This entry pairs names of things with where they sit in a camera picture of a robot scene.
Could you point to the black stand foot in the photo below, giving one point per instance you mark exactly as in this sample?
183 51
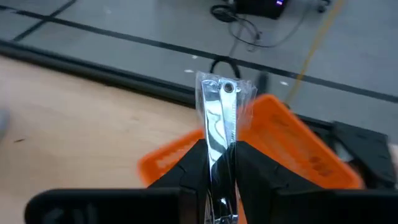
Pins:
263 82

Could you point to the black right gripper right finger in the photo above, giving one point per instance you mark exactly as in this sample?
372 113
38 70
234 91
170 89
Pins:
258 180

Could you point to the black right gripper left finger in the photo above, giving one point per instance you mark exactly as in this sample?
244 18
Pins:
189 174

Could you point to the silver nail clipper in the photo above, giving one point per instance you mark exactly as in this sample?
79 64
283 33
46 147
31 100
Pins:
217 124

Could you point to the black electronics box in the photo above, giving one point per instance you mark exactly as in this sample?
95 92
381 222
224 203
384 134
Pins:
258 7

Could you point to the orange plastic basket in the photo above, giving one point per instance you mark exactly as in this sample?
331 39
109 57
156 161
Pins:
295 149

